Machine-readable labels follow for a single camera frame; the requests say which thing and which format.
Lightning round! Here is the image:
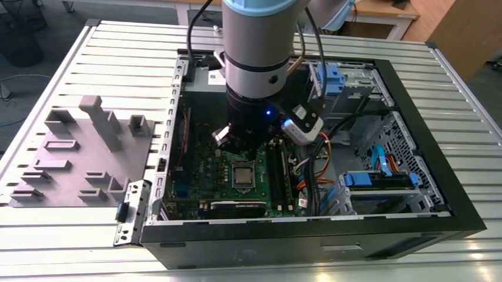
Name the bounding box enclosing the thick black cable bundle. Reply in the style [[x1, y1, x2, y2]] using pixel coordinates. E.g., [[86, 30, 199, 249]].
[[303, 110, 395, 217]]

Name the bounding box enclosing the black open PC case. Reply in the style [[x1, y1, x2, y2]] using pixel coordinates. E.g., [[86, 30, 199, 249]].
[[139, 48, 487, 270]]

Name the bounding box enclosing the grey hinged slot bracket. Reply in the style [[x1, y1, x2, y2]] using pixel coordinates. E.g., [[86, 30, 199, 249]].
[[112, 179, 154, 246]]

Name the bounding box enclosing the black graphics card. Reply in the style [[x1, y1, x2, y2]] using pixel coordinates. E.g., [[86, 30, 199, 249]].
[[210, 200, 269, 219]]

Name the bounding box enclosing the hard disk in blue carrier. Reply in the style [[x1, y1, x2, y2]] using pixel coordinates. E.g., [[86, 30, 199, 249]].
[[339, 172, 421, 192]]

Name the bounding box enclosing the small wrist side camera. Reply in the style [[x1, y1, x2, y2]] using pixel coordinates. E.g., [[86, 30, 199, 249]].
[[211, 125, 232, 145]]

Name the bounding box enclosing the wooden cabinet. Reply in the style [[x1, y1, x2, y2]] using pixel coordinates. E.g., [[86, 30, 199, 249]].
[[427, 0, 502, 82]]

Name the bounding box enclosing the metal socket cover frame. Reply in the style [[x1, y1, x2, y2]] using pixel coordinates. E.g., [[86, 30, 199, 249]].
[[231, 160, 258, 189]]

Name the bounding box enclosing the grey power supply unit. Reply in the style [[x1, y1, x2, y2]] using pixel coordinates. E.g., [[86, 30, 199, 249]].
[[183, 63, 232, 133]]

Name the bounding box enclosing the grey metal disk bay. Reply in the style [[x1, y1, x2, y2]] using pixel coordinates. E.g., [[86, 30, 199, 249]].
[[325, 170, 451, 217]]

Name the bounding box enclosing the orange and yellow wire bundle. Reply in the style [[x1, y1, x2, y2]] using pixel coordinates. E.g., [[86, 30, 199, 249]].
[[293, 132, 334, 196]]

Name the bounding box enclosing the tan gripper cable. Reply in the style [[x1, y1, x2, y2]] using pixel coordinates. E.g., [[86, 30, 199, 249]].
[[287, 55, 303, 73]]

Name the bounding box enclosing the black round bin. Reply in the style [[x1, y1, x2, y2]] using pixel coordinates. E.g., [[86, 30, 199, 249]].
[[0, 29, 44, 68]]

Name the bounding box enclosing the grey metal drive cage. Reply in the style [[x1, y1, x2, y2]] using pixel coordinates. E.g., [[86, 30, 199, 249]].
[[305, 61, 397, 135]]

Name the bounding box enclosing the black RAM slot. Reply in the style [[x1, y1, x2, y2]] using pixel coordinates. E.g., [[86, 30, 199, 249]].
[[281, 143, 298, 211], [267, 140, 285, 211]]

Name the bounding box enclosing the silver wrist camera, black face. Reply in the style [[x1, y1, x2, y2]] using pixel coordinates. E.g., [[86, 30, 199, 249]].
[[281, 104, 325, 145]]

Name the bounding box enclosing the green motherboard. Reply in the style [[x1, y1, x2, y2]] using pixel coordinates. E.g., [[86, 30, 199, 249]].
[[168, 136, 309, 218]]

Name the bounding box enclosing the grey parts rack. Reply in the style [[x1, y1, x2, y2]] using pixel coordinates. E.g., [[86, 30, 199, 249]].
[[7, 95, 159, 209]]

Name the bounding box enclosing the blue plastic drive latch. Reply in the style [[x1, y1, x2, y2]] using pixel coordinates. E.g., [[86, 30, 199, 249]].
[[317, 64, 347, 96]]

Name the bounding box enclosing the black camera cable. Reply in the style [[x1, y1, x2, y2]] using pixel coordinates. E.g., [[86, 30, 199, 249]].
[[303, 7, 327, 101]]

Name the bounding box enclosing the blue flat data cable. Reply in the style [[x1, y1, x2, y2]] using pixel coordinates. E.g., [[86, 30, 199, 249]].
[[374, 146, 397, 177], [319, 187, 339, 215]]

